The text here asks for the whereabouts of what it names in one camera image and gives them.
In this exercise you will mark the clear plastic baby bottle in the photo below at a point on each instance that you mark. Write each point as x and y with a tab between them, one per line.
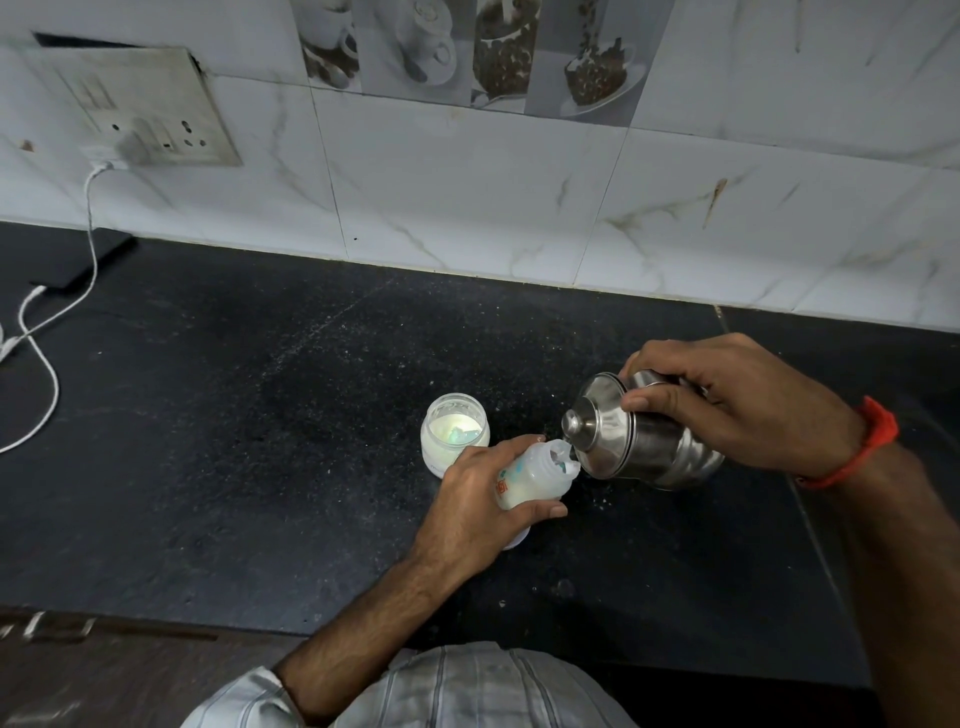
536	480

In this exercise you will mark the person's right forearm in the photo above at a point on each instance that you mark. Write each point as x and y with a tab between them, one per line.
900	562

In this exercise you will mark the small green measuring scoop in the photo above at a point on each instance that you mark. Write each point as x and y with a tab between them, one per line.
461	433

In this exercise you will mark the person's left forearm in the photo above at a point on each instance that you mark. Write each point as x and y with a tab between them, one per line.
360	637

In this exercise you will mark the grey striped shirt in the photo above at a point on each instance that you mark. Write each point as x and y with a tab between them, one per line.
465	690

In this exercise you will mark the person's left hand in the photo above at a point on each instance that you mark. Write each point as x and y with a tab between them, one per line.
465	525

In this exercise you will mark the white charger plug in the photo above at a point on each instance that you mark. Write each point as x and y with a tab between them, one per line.
120	154

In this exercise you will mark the grey wall socket plate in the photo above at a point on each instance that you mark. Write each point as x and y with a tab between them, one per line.
135	82

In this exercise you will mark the glass milk powder jar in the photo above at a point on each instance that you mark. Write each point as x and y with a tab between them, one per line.
450	450

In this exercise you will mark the dark wooden cabinet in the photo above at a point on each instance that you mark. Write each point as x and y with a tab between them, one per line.
112	675

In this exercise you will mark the person's right hand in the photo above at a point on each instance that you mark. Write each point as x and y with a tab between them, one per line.
757	405

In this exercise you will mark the small steel pot with lid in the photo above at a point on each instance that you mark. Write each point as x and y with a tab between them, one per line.
637	450

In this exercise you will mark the lilac jar lid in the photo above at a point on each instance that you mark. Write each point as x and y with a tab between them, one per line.
519	540

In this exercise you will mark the black phone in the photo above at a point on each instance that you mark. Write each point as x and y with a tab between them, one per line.
97	259

